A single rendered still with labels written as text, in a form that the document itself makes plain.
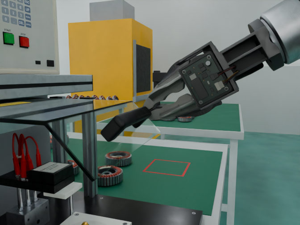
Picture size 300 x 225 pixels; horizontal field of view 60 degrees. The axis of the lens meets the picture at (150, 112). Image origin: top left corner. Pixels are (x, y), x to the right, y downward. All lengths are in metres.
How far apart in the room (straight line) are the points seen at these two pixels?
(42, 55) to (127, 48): 3.40
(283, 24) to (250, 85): 5.18
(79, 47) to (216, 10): 2.81
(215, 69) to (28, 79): 0.37
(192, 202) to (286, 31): 0.57
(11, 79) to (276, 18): 0.44
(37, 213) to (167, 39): 5.29
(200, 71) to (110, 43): 3.82
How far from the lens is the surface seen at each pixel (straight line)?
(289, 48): 0.36
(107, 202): 0.76
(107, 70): 4.13
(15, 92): 0.54
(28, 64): 0.61
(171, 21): 5.79
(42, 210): 0.68
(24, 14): 0.62
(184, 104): 0.38
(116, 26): 4.12
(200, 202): 0.80
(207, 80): 0.34
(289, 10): 0.36
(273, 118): 5.62
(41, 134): 0.83
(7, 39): 0.57
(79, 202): 0.77
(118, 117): 0.32
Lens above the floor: 1.11
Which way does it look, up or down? 8 degrees down
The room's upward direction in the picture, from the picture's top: straight up
